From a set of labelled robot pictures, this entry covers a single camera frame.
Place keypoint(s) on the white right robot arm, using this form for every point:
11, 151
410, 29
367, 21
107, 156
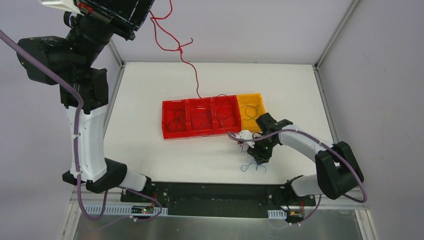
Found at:
337, 170

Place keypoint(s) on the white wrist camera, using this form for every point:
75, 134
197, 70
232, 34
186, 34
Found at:
245, 137
63, 5

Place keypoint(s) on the middle red plastic bin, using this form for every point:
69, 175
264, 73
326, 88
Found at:
200, 117

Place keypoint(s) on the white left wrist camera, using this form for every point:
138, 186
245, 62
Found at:
63, 5

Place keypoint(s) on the red plastic bin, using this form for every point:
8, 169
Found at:
200, 117
174, 122
226, 114

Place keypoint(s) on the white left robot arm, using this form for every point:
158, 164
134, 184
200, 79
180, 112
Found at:
84, 91

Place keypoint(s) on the left red plastic bin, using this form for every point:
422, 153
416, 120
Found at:
174, 122

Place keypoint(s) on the yellow plastic bin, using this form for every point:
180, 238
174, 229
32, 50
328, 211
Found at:
251, 107

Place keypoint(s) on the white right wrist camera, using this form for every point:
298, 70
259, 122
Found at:
245, 137

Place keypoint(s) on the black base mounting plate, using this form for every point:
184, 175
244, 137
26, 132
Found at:
256, 201

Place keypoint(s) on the right red plastic bin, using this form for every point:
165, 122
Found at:
226, 114

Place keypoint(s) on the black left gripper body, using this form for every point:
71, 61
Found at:
124, 16

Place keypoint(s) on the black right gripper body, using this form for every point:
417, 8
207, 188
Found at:
260, 153

